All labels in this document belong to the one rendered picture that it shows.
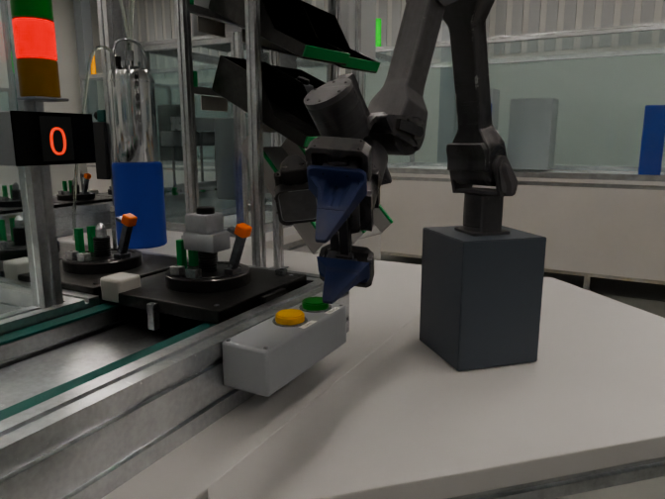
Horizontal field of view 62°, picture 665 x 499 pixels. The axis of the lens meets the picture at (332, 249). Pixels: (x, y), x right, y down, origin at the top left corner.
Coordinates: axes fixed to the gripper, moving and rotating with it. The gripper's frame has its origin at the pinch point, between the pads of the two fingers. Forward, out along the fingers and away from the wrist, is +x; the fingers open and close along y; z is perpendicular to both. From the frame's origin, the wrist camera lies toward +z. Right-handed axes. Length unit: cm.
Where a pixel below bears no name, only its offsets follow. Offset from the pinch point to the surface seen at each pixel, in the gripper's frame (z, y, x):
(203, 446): 13.4, -20.5, 13.5
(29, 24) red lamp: 45, 13, -22
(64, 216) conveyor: 126, -82, -86
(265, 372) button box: 8.2, -16.8, 4.9
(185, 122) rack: 45, -18, -51
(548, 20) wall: -106, -296, -845
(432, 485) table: -12.6, -20.0, 12.8
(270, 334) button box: 9.7, -17.5, -1.2
